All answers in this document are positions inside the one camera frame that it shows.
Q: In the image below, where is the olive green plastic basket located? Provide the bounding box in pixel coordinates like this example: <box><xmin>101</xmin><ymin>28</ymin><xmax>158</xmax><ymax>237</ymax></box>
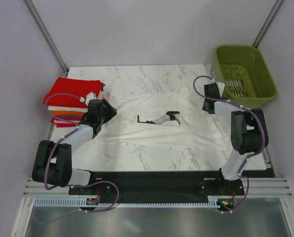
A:
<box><xmin>210</xmin><ymin>45</ymin><xmax>278</xmax><ymax>109</ymax></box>

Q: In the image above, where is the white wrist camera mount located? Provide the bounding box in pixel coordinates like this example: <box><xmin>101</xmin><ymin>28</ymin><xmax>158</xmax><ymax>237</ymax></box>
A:
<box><xmin>211</xmin><ymin>78</ymin><xmax>225</xmax><ymax>97</ymax></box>
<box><xmin>79</xmin><ymin>92</ymin><xmax>97</xmax><ymax>106</ymax></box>

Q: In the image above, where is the white slotted cable duct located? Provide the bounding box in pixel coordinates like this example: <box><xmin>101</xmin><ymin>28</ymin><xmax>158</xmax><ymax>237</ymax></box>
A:
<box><xmin>34</xmin><ymin>197</ymin><xmax>235</xmax><ymax>208</ymax></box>

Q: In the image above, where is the right aluminium frame post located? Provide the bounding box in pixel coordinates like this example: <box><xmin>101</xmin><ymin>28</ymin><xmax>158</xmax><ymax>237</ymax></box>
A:
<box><xmin>252</xmin><ymin>0</ymin><xmax>285</xmax><ymax>49</ymax></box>

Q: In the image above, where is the aluminium rail base frame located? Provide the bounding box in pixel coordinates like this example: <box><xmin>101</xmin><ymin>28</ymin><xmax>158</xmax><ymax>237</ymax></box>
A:
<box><xmin>12</xmin><ymin>112</ymin><xmax>294</xmax><ymax>237</ymax></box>

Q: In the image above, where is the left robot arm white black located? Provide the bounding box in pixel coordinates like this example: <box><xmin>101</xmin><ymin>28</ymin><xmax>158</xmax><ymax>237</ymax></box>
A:
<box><xmin>32</xmin><ymin>99</ymin><xmax>117</xmax><ymax>194</ymax></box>

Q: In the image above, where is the pink red folded shirts bottom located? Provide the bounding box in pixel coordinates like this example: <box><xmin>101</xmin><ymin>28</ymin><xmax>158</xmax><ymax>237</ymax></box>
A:
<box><xmin>50</xmin><ymin>117</ymin><xmax>81</xmax><ymax>128</ymax></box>

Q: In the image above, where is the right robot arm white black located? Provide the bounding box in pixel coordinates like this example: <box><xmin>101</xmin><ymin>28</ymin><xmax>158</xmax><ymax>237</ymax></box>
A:
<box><xmin>203</xmin><ymin>83</ymin><xmax>269</xmax><ymax>195</ymax></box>

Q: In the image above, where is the white t shirt robot print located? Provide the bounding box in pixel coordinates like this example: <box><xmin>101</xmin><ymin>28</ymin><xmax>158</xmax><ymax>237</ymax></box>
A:
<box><xmin>100</xmin><ymin>87</ymin><xmax>230</xmax><ymax>152</ymax></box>

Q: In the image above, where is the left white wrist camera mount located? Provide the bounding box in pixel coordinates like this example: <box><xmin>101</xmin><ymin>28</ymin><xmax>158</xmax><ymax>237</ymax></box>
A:
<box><xmin>79</xmin><ymin>92</ymin><xmax>97</xmax><ymax>106</ymax></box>

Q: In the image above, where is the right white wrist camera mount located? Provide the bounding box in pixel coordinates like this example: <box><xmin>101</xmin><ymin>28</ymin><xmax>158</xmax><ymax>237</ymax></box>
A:
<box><xmin>211</xmin><ymin>78</ymin><xmax>225</xmax><ymax>97</ymax></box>

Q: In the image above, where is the orange folded t shirt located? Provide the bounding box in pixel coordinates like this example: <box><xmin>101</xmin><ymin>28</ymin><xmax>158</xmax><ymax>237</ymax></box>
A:
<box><xmin>51</xmin><ymin>111</ymin><xmax>84</xmax><ymax>117</ymax></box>

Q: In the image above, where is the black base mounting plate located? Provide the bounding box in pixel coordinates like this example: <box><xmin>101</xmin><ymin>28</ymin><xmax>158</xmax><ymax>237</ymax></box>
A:
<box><xmin>69</xmin><ymin>171</ymin><xmax>245</xmax><ymax>203</ymax></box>

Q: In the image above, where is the aluminium frame post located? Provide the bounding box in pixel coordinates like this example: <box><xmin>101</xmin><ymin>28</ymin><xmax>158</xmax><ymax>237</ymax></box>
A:
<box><xmin>252</xmin><ymin>0</ymin><xmax>285</xmax><ymax>49</ymax></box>
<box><xmin>23</xmin><ymin>0</ymin><xmax>69</xmax><ymax>75</ymax></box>

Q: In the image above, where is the red folded t shirt top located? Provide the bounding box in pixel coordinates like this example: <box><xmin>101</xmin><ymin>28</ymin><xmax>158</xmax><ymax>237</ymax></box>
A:
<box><xmin>43</xmin><ymin>78</ymin><xmax>104</xmax><ymax>108</ymax></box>

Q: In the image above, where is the left aluminium frame post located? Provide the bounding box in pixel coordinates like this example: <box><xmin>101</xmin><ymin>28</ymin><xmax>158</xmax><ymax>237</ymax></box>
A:
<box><xmin>23</xmin><ymin>0</ymin><xmax>69</xmax><ymax>75</ymax></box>

